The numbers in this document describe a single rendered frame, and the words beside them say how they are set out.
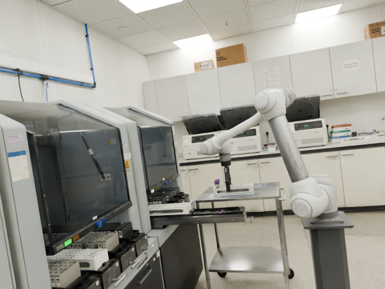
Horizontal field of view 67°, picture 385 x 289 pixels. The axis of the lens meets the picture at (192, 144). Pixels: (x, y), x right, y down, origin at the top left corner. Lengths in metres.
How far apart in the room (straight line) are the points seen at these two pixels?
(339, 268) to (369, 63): 3.13
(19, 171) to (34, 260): 0.30
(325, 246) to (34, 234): 1.52
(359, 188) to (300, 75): 1.68
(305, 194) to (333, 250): 0.44
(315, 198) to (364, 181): 2.65
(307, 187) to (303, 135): 2.45
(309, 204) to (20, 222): 1.29
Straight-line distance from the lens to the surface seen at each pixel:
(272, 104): 1.67
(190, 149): 4.24
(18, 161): 1.12
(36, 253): 1.19
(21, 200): 1.13
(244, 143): 4.09
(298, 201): 1.64
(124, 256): 1.49
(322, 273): 2.01
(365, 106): 4.86
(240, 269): 2.33
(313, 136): 4.10
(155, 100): 4.71
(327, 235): 1.92
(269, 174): 4.12
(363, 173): 4.26
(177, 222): 1.90
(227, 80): 4.43
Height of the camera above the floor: 1.34
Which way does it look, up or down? 3 degrees down
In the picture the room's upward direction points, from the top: 8 degrees counter-clockwise
